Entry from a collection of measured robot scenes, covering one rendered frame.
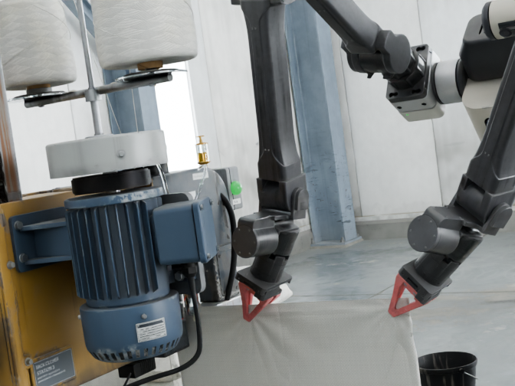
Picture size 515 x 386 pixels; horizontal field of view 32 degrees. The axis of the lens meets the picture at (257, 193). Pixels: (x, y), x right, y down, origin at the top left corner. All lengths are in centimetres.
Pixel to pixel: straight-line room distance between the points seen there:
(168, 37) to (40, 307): 47
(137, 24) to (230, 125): 774
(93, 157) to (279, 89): 38
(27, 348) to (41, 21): 57
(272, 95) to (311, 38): 884
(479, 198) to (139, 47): 58
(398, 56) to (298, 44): 867
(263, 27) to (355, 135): 892
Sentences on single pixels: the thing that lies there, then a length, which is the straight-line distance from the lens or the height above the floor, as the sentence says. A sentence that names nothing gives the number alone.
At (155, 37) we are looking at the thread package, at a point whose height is 156.
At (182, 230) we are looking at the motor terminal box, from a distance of 130.
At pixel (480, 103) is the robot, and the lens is 180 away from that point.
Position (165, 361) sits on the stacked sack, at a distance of 444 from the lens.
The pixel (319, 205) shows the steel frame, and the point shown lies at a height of 47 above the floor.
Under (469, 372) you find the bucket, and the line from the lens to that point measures 411.
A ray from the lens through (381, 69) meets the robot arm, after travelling 175.
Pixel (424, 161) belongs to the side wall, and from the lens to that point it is 1006.
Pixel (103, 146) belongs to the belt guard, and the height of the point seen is 140.
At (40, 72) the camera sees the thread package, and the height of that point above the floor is 155.
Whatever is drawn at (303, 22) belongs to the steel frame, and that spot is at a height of 259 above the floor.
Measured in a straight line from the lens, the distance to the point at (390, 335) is 153.
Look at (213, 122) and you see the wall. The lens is 889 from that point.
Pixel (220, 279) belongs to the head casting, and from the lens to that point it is 180.
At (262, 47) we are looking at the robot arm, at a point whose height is 153.
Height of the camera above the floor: 139
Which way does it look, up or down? 4 degrees down
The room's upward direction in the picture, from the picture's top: 8 degrees counter-clockwise
